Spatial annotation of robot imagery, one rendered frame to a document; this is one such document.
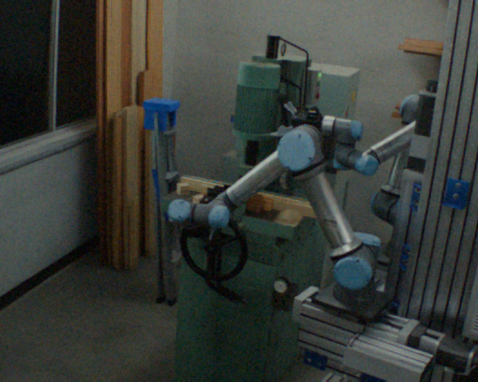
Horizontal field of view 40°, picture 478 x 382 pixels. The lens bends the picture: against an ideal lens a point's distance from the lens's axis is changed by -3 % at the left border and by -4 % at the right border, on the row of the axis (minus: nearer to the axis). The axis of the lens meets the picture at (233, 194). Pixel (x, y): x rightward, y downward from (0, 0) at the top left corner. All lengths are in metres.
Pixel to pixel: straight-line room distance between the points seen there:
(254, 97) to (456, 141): 0.90
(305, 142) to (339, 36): 3.04
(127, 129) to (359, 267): 2.33
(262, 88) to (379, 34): 2.36
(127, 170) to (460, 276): 2.42
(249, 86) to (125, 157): 1.59
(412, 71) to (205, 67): 1.59
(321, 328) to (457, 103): 0.90
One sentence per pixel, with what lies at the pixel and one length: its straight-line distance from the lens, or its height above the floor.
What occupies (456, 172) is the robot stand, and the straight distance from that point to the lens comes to 2.27.
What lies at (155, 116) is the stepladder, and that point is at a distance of 3.66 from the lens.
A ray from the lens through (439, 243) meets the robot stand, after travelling 2.34.
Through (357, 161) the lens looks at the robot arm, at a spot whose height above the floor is 1.23.
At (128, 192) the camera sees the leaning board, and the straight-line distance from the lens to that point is 4.23.
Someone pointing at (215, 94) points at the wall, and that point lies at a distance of 5.32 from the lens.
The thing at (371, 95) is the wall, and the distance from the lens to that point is 5.03.
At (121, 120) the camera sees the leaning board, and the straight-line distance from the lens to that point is 4.12.
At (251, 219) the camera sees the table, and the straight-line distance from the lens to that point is 2.77.
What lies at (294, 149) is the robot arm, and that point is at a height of 1.35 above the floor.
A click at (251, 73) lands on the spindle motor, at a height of 1.47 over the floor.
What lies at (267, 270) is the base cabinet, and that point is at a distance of 2.82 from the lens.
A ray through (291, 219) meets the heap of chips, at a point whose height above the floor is 0.92.
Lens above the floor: 1.81
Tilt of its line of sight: 17 degrees down
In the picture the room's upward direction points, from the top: 5 degrees clockwise
